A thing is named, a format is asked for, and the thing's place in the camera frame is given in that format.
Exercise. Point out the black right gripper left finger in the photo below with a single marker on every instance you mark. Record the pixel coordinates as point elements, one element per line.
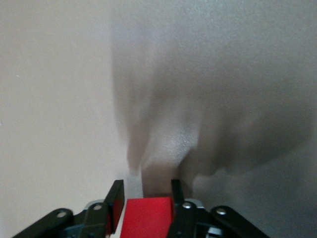
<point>99,218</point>

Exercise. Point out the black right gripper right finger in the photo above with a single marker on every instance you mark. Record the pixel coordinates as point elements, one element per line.
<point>188,220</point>

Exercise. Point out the red cube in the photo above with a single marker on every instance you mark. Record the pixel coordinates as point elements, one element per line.
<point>146,218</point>

